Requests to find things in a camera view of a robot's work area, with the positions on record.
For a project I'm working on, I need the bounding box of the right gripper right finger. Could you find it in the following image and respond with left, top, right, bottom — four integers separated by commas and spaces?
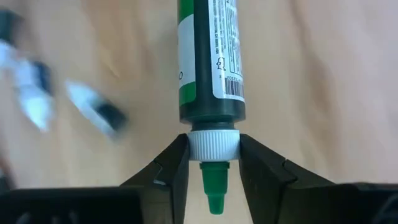
238, 133, 338, 224

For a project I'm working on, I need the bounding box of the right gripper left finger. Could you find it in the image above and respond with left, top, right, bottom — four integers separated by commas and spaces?
119, 133, 190, 224

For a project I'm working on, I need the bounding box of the large green coloring bottle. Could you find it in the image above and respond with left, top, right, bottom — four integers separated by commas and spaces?
176, 0, 246, 215

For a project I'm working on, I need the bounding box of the small brown coloring bottle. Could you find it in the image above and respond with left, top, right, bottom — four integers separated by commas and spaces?
64, 79, 129, 139

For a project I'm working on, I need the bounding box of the small dark green coloring bottle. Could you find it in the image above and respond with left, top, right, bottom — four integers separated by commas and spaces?
12, 58, 55, 133

